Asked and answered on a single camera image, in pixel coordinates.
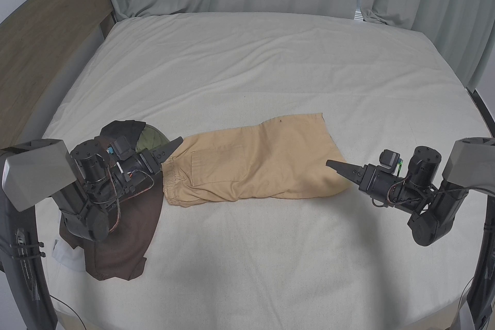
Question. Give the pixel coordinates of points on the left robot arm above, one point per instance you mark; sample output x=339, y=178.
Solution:
x=34, y=170

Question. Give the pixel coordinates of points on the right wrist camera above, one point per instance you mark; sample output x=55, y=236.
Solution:
x=389, y=159

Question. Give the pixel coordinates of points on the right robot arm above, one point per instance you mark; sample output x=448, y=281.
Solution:
x=468, y=162

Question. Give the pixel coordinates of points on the white garment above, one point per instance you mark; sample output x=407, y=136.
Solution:
x=65, y=257

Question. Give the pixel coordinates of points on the black garment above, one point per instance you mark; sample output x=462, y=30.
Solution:
x=120, y=129

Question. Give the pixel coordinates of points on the brown garment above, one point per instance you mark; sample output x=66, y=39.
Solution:
x=123, y=228

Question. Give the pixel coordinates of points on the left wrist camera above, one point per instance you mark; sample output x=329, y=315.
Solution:
x=123, y=147

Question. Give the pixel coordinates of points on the bed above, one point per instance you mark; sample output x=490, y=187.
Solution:
x=247, y=61

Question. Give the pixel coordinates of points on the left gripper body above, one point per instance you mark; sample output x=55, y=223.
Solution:
x=145, y=164

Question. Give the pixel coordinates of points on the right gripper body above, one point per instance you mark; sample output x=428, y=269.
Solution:
x=381, y=183

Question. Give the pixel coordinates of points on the green garment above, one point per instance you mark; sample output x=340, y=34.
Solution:
x=151, y=137

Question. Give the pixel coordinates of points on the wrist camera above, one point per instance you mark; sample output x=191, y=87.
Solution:
x=123, y=147
x=389, y=159

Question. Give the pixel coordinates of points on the tan shorts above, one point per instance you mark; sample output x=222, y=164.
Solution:
x=263, y=162

